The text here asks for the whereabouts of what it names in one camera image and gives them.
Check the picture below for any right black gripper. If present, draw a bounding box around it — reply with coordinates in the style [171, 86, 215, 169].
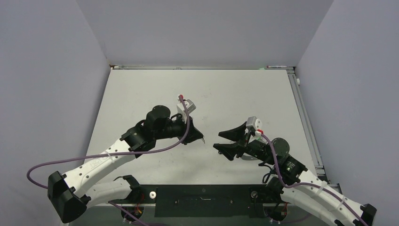
[213, 122, 276, 164]

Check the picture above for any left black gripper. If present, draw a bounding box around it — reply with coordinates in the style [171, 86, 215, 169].
[154, 113, 203, 145]

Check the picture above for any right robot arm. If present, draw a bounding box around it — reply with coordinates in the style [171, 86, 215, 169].
[213, 121, 377, 226]

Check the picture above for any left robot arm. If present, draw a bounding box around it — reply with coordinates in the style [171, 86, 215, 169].
[48, 100, 204, 223]

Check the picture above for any red white marker pen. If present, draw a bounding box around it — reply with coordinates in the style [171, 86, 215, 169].
[266, 65, 288, 70]

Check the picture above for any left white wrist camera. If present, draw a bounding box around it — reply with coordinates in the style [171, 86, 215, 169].
[176, 99, 196, 122]

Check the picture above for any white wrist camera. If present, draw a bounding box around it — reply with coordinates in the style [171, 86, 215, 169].
[246, 116, 263, 137]
[176, 99, 196, 122]

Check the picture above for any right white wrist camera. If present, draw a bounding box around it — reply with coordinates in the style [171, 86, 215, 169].
[246, 116, 263, 137]

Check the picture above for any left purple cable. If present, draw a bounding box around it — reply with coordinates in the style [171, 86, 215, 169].
[26, 95, 192, 226]

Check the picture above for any purple cable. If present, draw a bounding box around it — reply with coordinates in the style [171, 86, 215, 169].
[257, 130, 372, 226]
[26, 95, 192, 226]

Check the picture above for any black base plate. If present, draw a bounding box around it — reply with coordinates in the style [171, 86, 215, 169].
[115, 184, 288, 220]

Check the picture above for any aluminium rail frame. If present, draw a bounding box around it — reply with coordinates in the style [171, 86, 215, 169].
[287, 67, 330, 184]

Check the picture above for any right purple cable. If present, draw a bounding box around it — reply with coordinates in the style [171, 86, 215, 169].
[257, 130, 372, 226]

